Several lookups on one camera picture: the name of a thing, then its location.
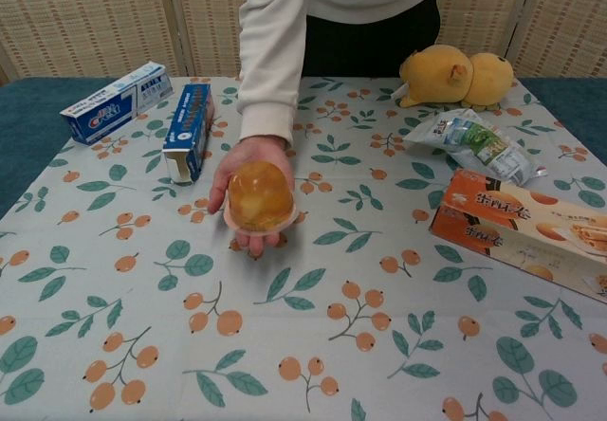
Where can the fruit and leaf print tablecloth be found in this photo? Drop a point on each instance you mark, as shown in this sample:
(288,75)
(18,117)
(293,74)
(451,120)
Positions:
(303,326)

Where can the orange-brown food piece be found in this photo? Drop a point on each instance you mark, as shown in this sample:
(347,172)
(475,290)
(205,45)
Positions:
(258,193)

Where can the dark blue toothpaste box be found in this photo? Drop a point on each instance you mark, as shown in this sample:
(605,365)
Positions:
(187,127)

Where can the person's right hand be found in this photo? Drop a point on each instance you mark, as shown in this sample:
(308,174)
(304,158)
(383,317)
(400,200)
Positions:
(226,170)

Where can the white green snack bag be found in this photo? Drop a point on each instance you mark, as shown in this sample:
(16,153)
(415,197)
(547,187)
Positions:
(479,143)

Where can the white blue Crest toothpaste box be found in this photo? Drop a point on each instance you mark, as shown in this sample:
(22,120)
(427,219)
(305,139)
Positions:
(114,108)

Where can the yellow plush toy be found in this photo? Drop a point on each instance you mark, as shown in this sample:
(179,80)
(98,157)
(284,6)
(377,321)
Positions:
(441,75)

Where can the person's right arm white sleeve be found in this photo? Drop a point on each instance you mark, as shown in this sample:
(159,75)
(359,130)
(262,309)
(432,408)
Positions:
(270,60)

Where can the woven beige folding screen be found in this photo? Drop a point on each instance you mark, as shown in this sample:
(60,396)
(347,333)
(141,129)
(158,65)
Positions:
(95,13)

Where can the orange egg roll box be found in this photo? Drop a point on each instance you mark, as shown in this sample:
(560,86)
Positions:
(498,222)

